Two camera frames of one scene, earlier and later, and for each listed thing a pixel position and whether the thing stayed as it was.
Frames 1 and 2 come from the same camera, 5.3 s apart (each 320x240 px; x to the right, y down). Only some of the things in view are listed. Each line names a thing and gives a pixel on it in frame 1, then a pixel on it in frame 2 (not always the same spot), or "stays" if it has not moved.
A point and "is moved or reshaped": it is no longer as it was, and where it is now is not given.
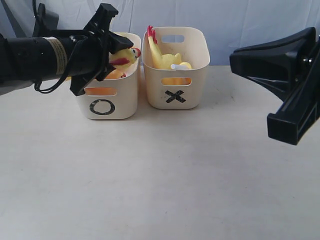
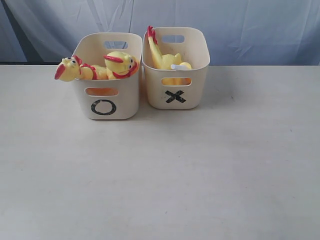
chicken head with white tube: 182,65 stays
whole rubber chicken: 119,72 is moved or reshaped
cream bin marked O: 113,98 stays
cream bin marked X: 175,88 stays
